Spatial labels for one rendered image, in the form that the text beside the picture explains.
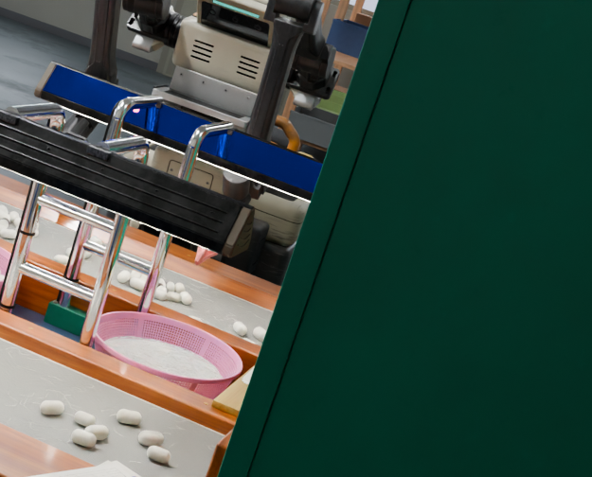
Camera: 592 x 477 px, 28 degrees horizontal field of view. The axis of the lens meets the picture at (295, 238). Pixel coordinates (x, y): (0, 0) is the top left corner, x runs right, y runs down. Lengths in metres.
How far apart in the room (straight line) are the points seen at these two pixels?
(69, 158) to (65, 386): 0.36
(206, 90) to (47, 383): 1.29
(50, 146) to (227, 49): 1.27
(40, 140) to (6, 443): 0.44
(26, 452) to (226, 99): 1.55
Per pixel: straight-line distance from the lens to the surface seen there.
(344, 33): 8.83
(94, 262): 2.42
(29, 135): 1.73
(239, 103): 2.91
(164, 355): 2.08
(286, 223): 3.20
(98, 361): 1.87
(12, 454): 1.53
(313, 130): 8.01
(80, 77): 2.31
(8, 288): 1.97
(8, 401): 1.72
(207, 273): 2.51
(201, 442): 1.77
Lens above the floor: 1.46
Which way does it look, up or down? 13 degrees down
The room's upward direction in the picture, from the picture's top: 19 degrees clockwise
